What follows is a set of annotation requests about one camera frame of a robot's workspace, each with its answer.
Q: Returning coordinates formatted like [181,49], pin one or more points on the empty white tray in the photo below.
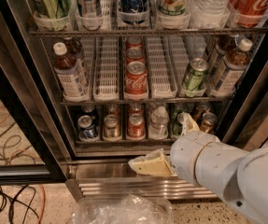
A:
[107,70]
[160,70]

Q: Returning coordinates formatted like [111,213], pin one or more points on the green soda can shelf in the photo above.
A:
[195,74]

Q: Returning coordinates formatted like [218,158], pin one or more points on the tea bottle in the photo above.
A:
[232,67]
[71,73]
[216,47]
[75,47]

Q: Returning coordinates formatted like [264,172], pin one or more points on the clear plastic bin with bag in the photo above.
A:
[130,209]

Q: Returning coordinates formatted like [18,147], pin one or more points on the green can bottom rear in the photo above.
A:
[176,109]

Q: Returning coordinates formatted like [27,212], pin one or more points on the red cola can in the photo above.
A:
[135,78]
[134,42]
[135,55]

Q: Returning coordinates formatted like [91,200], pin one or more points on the white tray under green can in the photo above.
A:
[181,57]

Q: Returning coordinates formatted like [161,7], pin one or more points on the bronze can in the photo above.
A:
[208,122]
[199,109]

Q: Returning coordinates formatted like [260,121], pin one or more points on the blue can bottom rear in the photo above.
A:
[90,110]

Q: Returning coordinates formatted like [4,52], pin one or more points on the empty white tray left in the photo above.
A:
[107,70]

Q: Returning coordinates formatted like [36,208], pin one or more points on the green striped tall can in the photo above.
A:
[51,0]

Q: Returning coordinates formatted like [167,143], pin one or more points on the rear red cola can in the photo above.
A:
[134,42]

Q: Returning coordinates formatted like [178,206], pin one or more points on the bronze can bottom front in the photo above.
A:
[208,122]

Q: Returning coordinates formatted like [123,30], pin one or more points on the right front tea bottle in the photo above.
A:
[232,67]

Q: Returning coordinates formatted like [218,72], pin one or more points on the red cola bottle top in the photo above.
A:
[249,12]

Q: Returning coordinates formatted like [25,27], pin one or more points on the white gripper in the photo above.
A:
[190,154]

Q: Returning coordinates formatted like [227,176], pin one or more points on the red can bottom rear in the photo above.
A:
[135,108]

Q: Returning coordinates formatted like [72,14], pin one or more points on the brown can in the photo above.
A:
[112,126]
[113,109]

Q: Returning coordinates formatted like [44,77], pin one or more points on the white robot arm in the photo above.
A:
[238,177]

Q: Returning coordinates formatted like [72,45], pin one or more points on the open glass fridge door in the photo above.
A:
[47,172]

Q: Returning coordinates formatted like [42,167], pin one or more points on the clear water bottle bottom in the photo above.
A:
[158,125]

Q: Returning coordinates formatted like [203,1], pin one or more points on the red can bottom front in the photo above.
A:
[136,126]

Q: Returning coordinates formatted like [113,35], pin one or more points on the green can bottom front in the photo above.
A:
[177,128]

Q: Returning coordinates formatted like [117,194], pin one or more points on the empty white tray right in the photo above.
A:
[160,70]

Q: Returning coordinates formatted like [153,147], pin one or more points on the brown can bottom front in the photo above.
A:
[112,126]

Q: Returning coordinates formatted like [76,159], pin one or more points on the front red cola can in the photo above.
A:
[135,78]

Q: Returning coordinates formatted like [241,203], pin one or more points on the stainless steel display fridge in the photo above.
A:
[50,69]

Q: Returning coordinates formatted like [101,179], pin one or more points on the blue can bottom front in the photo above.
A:
[87,128]

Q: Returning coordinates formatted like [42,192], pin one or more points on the left rear tea bottle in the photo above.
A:
[75,47]

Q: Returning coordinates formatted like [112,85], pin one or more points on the bronze can bottom rear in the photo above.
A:
[199,109]

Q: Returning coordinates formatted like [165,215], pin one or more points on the right rear tea bottle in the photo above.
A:
[216,47]

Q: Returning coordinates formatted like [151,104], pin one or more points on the brown can bottom rear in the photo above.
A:
[113,109]

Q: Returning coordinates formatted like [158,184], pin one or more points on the left front tea bottle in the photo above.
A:
[71,73]

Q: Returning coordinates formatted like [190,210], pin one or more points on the silver tall can top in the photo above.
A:
[89,8]

